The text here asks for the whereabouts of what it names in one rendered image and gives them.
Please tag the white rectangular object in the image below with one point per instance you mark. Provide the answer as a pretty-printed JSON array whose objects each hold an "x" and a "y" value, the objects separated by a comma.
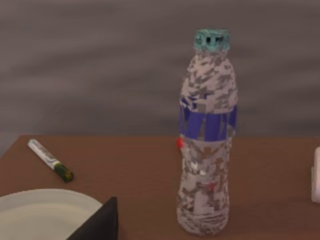
[{"x": 316, "y": 175}]

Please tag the white marker with green cap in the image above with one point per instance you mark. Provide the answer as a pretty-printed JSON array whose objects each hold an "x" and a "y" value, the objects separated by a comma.
[{"x": 50, "y": 160}]

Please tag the clear plastic water bottle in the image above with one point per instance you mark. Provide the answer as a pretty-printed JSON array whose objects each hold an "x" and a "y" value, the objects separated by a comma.
[{"x": 207, "y": 140}]

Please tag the white round plate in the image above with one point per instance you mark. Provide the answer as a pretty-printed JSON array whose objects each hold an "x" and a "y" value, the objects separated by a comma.
[{"x": 42, "y": 215}]

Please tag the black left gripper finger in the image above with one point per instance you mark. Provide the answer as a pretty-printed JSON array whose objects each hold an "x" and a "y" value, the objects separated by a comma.
[{"x": 102, "y": 223}]

